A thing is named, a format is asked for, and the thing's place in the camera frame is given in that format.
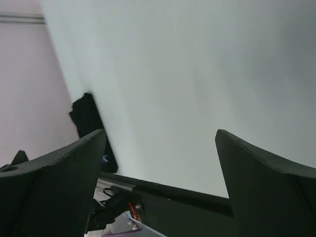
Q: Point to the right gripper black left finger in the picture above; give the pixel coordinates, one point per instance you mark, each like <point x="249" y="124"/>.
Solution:
<point x="51" y="196"/>

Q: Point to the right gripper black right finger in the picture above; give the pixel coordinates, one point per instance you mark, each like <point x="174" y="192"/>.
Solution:
<point x="270" y="196"/>

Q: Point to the left arm base motor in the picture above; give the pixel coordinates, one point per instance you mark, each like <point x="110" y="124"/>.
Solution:
<point x="118" y="201"/>

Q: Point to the folded black t shirt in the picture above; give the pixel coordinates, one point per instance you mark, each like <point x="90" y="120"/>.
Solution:
<point x="86" y="118"/>

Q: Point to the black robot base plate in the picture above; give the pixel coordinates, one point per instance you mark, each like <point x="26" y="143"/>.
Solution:
<point x="175" y="212"/>

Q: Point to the left aluminium frame post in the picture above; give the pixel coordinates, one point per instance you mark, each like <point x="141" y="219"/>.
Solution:
<point x="23" y="18"/>

